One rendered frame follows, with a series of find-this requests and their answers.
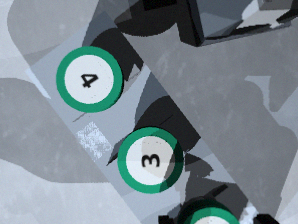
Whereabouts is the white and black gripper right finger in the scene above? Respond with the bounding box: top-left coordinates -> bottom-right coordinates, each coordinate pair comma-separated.
253,214 -> 280,224

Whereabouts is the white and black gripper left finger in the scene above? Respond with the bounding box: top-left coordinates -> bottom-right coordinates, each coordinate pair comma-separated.
158,215 -> 174,224

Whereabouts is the light grey key housing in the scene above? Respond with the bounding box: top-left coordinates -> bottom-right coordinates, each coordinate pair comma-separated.
143,0 -> 298,47

